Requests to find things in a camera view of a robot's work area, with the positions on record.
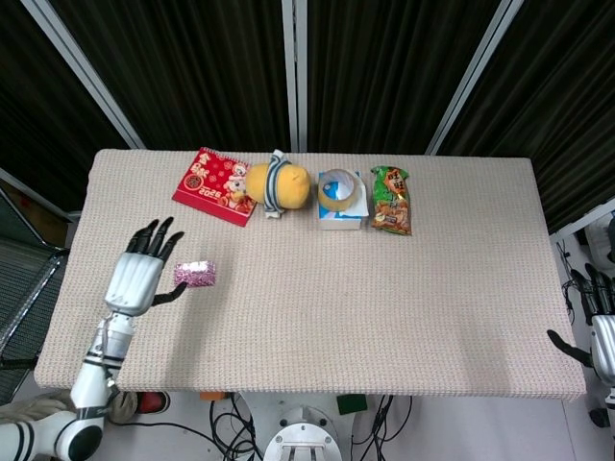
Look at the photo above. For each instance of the green small block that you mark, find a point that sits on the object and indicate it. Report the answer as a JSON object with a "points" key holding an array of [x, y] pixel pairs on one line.
{"points": [[351, 405]]}

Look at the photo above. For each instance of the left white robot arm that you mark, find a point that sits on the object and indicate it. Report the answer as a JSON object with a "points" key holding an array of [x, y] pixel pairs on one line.
{"points": [[96, 374]]}

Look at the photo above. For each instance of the orange small block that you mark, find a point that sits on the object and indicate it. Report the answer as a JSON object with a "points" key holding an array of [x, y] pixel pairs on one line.
{"points": [[212, 395]]}

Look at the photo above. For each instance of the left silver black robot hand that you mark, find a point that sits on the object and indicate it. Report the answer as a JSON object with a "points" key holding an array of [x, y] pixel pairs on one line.
{"points": [[134, 283]]}

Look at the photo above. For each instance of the blue white tissue box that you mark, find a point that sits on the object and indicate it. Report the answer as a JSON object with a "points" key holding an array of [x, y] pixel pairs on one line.
{"points": [[341, 221]]}

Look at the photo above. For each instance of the metal mesh chair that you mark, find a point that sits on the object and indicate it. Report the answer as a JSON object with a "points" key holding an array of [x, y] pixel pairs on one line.
{"points": [[26, 288]]}

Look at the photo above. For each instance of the red 2026 desk calendar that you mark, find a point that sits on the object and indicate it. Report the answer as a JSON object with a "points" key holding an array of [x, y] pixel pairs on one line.
{"points": [[206, 185]]}

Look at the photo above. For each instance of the green snack bag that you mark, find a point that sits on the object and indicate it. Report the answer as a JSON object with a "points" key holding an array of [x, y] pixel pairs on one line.
{"points": [[391, 201]]}

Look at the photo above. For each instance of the striped grey white scarf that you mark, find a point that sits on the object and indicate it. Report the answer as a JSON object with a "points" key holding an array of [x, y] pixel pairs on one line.
{"points": [[275, 189]]}

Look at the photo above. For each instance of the beige fabric cover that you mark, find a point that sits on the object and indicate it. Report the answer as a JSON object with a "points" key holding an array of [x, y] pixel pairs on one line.
{"points": [[38, 405]]}

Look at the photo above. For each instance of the beige woven tablecloth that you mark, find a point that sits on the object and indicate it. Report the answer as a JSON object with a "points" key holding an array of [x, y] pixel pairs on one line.
{"points": [[336, 298]]}

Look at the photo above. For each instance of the red emergency stop button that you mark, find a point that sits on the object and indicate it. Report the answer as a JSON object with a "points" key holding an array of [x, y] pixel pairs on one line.
{"points": [[156, 402]]}

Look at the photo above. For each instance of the white machine housing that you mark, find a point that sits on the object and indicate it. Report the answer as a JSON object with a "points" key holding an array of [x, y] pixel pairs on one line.
{"points": [[600, 240]]}

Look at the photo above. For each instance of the white partition frame post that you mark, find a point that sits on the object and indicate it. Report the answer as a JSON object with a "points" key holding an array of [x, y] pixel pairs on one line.
{"points": [[294, 72], [471, 77], [81, 67]]}

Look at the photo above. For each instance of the yellow plush toy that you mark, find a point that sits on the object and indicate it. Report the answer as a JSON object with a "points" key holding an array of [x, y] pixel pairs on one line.
{"points": [[295, 185]]}

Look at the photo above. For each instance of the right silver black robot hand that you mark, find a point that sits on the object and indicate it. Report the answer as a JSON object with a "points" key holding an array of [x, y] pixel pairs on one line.
{"points": [[604, 346]]}

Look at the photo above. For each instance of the clear packing tape roll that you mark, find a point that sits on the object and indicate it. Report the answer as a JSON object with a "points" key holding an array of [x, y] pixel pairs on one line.
{"points": [[324, 194]]}

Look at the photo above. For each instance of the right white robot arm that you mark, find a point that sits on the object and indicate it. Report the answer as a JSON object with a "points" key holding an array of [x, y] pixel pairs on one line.
{"points": [[609, 403]]}

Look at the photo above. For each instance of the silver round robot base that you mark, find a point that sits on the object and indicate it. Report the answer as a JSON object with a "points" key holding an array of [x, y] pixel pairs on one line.
{"points": [[307, 439]]}

